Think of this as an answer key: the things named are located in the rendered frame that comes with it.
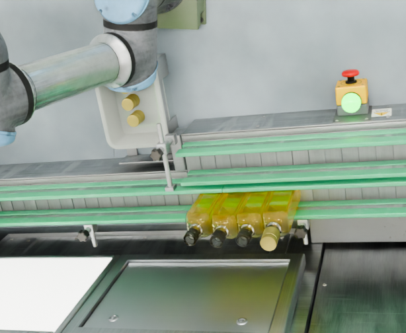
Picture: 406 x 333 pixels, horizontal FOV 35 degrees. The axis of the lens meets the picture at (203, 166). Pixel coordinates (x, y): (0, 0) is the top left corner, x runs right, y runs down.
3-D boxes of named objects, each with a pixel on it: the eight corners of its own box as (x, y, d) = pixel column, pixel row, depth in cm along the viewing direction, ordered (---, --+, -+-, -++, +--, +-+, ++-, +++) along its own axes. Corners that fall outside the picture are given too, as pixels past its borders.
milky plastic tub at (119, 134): (120, 139, 175) (108, 150, 168) (103, 59, 168) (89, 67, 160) (180, 135, 170) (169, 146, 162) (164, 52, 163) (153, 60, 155)
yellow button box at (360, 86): (339, 107, 156) (337, 116, 149) (336, 77, 154) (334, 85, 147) (369, 105, 154) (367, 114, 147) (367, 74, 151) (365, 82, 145)
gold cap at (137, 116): (131, 110, 170) (125, 115, 166) (143, 109, 168) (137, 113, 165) (133, 123, 171) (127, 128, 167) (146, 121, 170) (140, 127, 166)
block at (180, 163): (180, 161, 166) (172, 172, 160) (174, 127, 163) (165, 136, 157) (194, 160, 165) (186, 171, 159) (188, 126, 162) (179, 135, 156)
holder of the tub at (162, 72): (125, 156, 178) (114, 166, 171) (104, 59, 168) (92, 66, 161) (183, 152, 172) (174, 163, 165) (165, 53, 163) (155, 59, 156)
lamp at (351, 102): (342, 111, 149) (341, 115, 146) (340, 92, 147) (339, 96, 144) (362, 110, 147) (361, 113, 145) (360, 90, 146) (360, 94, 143)
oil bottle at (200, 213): (210, 201, 161) (186, 241, 142) (206, 180, 159) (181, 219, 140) (231, 200, 159) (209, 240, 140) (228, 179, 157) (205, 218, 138)
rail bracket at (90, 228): (100, 232, 174) (79, 256, 162) (95, 209, 172) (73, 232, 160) (114, 232, 173) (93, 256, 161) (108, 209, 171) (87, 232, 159)
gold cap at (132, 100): (126, 94, 168) (120, 98, 164) (138, 93, 167) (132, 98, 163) (128, 106, 169) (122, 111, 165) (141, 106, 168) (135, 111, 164)
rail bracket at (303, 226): (301, 228, 157) (293, 255, 145) (298, 203, 155) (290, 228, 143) (318, 228, 156) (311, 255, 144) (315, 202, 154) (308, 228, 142)
